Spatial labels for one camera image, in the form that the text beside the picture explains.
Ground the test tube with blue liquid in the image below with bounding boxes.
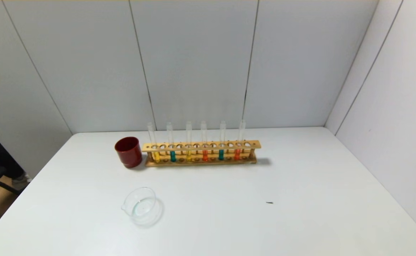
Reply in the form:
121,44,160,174
166,122,177,162
218,121,227,161

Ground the test tube with yellow liquid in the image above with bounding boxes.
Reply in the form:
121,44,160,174
185,121,193,162
147,123,161,163

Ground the wooden test tube rack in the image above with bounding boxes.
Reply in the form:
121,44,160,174
142,140,262,167

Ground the test tube with orange liquid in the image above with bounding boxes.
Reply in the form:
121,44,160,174
234,120,246,161
200,121,209,162

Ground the dark red cup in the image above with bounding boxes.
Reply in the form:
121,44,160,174
114,137,143,169

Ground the clear glass spouted dish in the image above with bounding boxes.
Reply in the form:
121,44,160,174
121,187,163,227

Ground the grey shoe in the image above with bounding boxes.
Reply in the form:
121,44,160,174
12,173,32,191

